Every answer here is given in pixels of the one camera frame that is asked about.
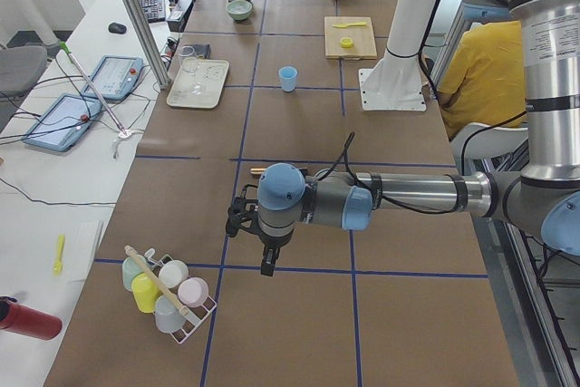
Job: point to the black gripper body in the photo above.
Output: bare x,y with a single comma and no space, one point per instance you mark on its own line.
272,243

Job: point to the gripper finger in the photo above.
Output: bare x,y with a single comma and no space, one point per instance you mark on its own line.
265,268
271,257

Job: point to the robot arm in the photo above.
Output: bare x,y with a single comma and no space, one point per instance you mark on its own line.
542,199

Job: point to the pink cup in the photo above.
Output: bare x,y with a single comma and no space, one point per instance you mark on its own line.
193,292

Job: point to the cream white cup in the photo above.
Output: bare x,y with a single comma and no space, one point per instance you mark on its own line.
173,273

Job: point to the clear grey cup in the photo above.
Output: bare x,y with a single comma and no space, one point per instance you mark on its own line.
167,317

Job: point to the yellow cup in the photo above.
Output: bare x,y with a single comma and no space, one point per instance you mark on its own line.
145,293

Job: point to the mint green cup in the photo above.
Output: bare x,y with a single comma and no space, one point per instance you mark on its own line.
129,271

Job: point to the light blue cup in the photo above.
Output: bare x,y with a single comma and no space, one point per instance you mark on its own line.
287,76

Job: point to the cream bear tray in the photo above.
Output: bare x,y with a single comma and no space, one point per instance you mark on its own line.
211,74

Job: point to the clear wine glass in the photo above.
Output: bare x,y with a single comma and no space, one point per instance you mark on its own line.
189,60

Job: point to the far teach pendant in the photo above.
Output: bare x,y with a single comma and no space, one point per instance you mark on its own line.
116,76

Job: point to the teach pendant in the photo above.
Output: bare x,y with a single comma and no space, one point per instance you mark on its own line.
63,123
116,76

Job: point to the yellow plastic spoon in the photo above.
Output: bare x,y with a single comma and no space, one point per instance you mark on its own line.
58,261

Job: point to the near teach pendant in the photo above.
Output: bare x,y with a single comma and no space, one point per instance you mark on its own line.
63,123

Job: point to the green bowl of ice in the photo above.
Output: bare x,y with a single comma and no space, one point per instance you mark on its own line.
239,10

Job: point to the wooden cutting board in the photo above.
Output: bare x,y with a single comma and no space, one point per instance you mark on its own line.
349,37

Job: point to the yellow plastic knife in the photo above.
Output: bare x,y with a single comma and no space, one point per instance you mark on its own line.
348,25

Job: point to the black computer mouse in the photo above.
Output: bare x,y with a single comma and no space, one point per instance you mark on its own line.
116,28

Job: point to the black keyboard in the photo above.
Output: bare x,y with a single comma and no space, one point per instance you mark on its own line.
154,10

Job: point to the pink rod green tip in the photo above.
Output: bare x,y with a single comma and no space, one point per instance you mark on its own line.
123,132

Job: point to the red bottle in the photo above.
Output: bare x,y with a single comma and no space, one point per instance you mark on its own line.
24,320

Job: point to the grey office chair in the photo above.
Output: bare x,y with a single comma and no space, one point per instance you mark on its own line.
21,68

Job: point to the person in yellow shirt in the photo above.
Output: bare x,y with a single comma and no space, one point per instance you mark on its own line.
485,81

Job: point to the white wire cup rack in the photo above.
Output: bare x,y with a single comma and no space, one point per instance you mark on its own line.
197,315

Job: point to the wooden rack handle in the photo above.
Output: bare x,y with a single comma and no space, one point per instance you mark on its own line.
134,255

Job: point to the aluminium frame post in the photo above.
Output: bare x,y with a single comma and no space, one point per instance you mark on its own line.
147,42

